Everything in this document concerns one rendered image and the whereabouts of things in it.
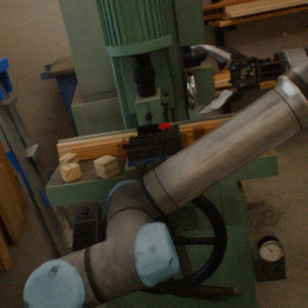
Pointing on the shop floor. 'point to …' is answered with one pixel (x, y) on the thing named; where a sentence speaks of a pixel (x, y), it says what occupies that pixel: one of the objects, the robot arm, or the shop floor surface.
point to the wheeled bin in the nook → (64, 82)
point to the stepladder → (23, 168)
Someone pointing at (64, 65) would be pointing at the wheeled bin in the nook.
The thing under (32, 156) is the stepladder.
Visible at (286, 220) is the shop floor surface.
